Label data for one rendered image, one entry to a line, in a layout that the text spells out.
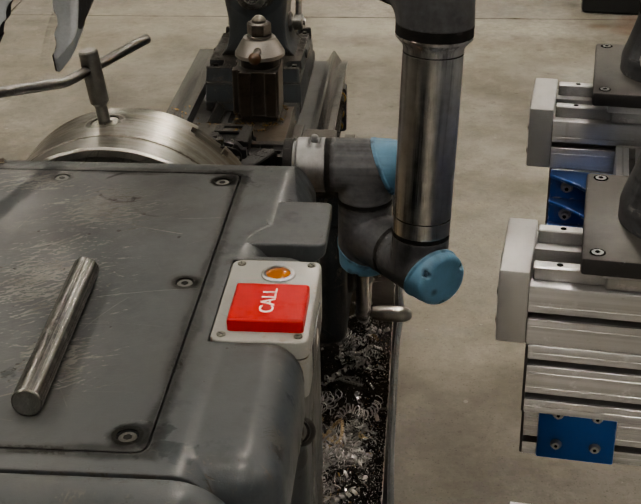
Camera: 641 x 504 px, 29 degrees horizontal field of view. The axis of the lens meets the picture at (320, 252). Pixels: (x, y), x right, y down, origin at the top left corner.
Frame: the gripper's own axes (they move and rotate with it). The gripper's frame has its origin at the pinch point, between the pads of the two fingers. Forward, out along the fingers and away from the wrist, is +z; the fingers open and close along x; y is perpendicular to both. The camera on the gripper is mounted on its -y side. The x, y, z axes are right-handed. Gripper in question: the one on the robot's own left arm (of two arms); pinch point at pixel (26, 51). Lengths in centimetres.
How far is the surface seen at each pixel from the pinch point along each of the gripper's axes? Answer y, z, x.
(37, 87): 5.9, 6.0, -0.6
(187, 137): 14.4, 10.0, -16.7
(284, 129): 67, 27, -27
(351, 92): 363, 127, -52
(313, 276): -24.9, 0.9, -32.6
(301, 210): -11.8, 1.8, -30.5
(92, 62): 13.3, 4.4, -4.4
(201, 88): 128, 50, -9
